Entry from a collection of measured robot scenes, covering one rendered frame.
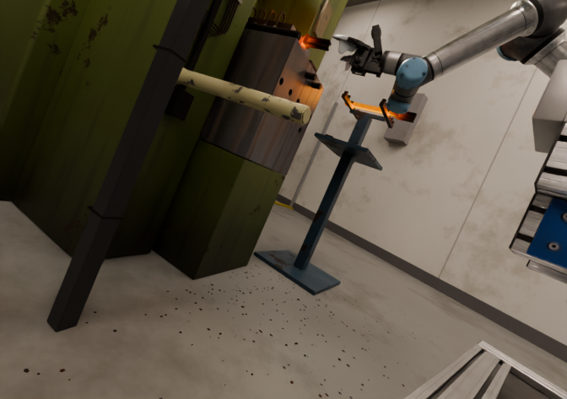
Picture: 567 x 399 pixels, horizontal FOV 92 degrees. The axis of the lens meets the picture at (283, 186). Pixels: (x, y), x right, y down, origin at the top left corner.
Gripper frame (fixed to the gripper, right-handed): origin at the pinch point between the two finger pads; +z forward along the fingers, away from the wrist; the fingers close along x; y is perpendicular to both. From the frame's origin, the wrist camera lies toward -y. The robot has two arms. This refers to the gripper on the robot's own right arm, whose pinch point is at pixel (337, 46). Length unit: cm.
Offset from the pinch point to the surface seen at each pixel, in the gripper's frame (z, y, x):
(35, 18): 73, 39, -55
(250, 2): 27.5, 1.9, -21.4
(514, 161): -118, -51, 240
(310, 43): 10.2, 1.4, -1.4
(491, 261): -134, 50, 233
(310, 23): 29.0, -21.4, 22.5
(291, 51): 7.6, 13.2, -15.7
